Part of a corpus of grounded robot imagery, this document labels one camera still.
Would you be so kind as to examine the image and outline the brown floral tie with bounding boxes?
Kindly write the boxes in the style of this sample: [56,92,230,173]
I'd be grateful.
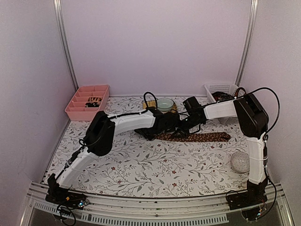
[155,132,231,143]

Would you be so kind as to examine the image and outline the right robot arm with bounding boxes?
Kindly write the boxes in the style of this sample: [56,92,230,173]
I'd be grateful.
[177,92,271,205]

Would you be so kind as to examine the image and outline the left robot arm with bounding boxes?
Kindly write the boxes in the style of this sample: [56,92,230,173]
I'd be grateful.
[48,106,180,204]

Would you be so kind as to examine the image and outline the light green ceramic bowl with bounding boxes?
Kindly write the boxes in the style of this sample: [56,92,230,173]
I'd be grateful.
[157,98,174,112]

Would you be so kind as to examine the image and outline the bamboo mat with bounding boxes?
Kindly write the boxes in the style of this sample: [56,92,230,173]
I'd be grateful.
[147,100,178,113]

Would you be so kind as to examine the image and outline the white plastic basket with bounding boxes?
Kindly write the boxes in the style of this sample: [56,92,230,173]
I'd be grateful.
[204,84,246,124]

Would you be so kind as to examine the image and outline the patterned glass bowl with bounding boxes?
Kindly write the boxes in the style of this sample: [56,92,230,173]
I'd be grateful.
[230,152,250,174]

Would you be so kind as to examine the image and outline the rolled black patterned tie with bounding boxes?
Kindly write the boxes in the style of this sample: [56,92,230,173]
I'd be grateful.
[85,97,102,107]

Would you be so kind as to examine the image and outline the pink divided organizer tray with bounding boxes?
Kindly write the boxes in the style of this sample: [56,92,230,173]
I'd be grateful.
[65,84,110,121]

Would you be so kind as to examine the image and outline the aluminium front rail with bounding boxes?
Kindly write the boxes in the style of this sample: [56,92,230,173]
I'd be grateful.
[20,183,295,226]

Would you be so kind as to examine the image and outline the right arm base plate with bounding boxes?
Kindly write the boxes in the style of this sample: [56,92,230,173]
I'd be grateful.
[225,190,268,210]

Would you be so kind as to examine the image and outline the aluminium right corner post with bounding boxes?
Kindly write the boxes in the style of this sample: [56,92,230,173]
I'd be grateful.
[235,0,259,87]

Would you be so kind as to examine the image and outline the aluminium corner post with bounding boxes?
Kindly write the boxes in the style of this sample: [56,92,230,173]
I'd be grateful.
[235,0,259,87]
[53,0,79,91]

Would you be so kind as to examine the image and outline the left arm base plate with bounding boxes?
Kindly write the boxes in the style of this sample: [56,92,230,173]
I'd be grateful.
[45,192,90,210]

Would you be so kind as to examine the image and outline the aluminium left corner post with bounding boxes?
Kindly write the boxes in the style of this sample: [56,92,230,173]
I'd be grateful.
[53,0,79,91]

